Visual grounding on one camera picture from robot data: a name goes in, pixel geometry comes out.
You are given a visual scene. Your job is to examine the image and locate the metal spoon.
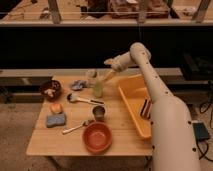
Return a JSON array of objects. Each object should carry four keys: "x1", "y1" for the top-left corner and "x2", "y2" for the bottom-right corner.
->
[{"x1": 62, "y1": 119, "x2": 94, "y2": 135}]

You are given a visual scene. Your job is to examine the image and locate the green pepper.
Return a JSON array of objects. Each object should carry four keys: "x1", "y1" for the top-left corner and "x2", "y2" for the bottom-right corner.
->
[{"x1": 93, "y1": 78, "x2": 103, "y2": 98}]

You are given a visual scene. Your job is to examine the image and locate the blue sponge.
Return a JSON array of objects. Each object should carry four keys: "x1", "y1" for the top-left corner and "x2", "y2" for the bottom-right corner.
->
[{"x1": 46, "y1": 114, "x2": 66, "y2": 128}]

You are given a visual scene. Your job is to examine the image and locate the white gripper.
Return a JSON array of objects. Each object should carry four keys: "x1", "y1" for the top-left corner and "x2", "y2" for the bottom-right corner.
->
[{"x1": 102, "y1": 58, "x2": 124, "y2": 82}]

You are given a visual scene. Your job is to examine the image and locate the small metal cup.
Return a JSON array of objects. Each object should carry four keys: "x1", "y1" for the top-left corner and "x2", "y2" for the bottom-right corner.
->
[{"x1": 92, "y1": 106, "x2": 105, "y2": 122}]

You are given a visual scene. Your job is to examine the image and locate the black box on floor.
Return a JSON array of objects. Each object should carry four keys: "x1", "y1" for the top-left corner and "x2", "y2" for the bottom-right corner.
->
[{"x1": 193, "y1": 122, "x2": 210, "y2": 141}]

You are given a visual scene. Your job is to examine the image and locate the dark brown bowl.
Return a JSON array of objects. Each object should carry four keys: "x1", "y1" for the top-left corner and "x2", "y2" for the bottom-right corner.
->
[{"x1": 39, "y1": 80, "x2": 61, "y2": 101}]

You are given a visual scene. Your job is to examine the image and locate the wooden table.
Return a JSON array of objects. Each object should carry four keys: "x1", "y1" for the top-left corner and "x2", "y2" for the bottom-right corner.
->
[{"x1": 26, "y1": 76, "x2": 152, "y2": 156}]

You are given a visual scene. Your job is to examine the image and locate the dark striped block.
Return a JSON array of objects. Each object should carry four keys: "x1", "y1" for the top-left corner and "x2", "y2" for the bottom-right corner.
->
[{"x1": 140, "y1": 99, "x2": 152, "y2": 119}]

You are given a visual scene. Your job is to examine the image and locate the orange plastic bowl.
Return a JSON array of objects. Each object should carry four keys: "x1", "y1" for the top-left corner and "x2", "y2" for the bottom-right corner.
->
[{"x1": 82, "y1": 122, "x2": 112, "y2": 154}]

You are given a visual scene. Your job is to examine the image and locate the blue crumpled cloth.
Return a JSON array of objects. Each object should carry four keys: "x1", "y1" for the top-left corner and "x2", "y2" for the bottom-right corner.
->
[{"x1": 71, "y1": 80, "x2": 87, "y2": 91}]

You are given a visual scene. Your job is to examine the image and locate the yellow plastic bin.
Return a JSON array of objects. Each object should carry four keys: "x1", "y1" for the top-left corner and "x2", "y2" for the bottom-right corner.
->
[{"x1": 118, "y1": 74, "x2": 151, "y2": 139}]

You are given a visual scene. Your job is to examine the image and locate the orange yellow toy fruit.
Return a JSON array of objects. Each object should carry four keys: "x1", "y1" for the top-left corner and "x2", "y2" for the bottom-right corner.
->
[{"x1": 50, "y1": 103, "x2": 63, "y2": 114}]

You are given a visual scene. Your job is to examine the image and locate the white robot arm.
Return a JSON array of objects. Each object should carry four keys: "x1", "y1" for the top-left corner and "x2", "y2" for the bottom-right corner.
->
[{"x1": 104, "y1": 42, "x2": 201, "y2": 171}]

